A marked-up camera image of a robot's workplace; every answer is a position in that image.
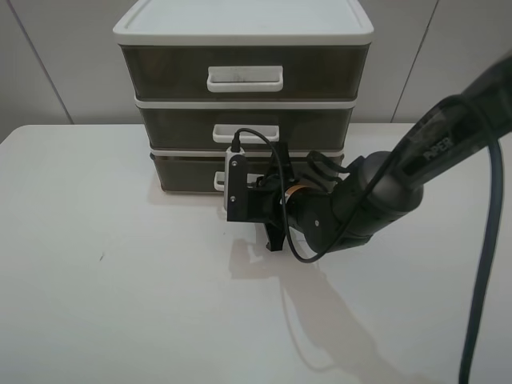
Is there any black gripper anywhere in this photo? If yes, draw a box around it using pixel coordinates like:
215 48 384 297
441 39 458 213
227 142 296 252

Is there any dark translucent drawer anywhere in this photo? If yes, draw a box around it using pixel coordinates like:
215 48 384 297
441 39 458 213
140 109 352 150
121 46 369 101
150 152 346 194

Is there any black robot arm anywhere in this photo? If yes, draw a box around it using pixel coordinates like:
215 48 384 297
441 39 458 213
224 56 511 260

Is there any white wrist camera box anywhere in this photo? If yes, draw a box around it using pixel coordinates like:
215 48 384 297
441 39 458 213
224 144 248 217

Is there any white plastic drawer cabinet frame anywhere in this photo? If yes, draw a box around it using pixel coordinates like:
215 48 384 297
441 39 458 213
113 1 374 191

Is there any black camera cable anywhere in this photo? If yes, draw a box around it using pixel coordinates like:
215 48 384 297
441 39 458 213
231 127 506 384

